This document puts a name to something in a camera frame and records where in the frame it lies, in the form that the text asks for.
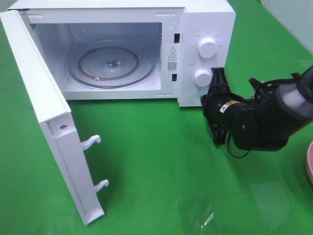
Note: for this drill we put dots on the round white door button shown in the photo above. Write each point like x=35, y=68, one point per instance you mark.
x=196, y=98

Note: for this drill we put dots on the glass microwave turntable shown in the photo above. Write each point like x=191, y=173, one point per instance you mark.
x=112, y=64

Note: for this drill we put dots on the white microwave door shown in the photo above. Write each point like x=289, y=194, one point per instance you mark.
x=54, y=117

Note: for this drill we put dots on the white microwave oven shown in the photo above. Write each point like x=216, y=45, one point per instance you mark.
x=176, y=26

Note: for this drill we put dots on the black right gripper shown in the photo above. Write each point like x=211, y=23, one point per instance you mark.
x=225, y=111

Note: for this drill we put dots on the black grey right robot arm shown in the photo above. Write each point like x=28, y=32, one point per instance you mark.
x=278, y=109

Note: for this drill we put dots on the white microwave knob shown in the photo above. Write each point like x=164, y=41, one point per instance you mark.
x=202, y=77
x=207, y=47

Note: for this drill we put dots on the upper white microwave knob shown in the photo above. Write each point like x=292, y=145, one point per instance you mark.
x=207, y=47

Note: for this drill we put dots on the lower white microwave knob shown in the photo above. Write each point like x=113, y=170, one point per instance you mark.
x=202, y=77

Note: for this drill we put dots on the pink round plate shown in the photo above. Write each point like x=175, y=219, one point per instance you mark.
x=309, y=163

